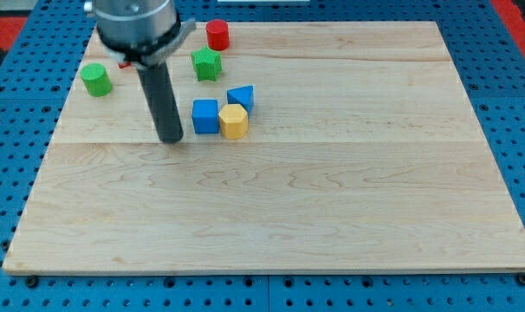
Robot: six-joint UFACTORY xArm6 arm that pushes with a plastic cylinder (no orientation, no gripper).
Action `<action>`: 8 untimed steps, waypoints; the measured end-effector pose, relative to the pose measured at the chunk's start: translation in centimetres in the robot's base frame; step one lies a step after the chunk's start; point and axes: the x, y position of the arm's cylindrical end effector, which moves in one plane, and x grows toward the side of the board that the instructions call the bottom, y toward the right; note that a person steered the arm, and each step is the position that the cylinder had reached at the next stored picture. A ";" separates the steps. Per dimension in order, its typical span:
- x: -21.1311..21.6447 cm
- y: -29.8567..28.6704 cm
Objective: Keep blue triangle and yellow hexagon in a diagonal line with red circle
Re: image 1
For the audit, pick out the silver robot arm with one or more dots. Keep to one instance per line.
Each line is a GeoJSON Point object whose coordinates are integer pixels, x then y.
{"type": "Point", "coordinates": [142, 32]}

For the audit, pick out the yellow hexagon block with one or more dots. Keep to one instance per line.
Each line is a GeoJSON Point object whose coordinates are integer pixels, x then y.
{"type": "Point", "coordinates": [233, 121]}

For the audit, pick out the blue triangle block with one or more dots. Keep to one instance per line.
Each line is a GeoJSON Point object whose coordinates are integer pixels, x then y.
{"type": "Point", "coordinates": [243, 96]}

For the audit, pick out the blue cube block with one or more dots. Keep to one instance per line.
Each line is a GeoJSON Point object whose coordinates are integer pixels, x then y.
{"type": "Point", "coordinates": [205, 116]}

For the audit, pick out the wooden board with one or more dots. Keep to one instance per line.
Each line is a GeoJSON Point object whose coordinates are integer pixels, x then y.
{"type": "Point", "coordinates": [363, 156]}

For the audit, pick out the green star block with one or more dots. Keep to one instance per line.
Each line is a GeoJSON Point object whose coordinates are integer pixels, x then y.
{"type": "Point", "coordinates": [206, 63]}

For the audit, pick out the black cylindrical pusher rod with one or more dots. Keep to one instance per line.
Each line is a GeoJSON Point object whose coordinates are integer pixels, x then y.
{"type": "Point", "coordinates": [157, 87]}

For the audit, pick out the red cylinder block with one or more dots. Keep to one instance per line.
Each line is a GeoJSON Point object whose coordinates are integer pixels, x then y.
{"type": "Point", "coordinates": [217, 32]}

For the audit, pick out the small red block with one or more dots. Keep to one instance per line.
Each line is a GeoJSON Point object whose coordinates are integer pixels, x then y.
{"type": "Point", "coordinates": [124, 64]}

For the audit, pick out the green cylinder block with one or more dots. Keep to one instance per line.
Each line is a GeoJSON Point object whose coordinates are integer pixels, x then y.
{"type": "Point", "coordinates": [96, 80]}

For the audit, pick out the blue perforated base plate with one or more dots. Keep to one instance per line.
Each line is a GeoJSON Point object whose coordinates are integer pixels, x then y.
{"type": "Point", "coordinates": [36, 76]}

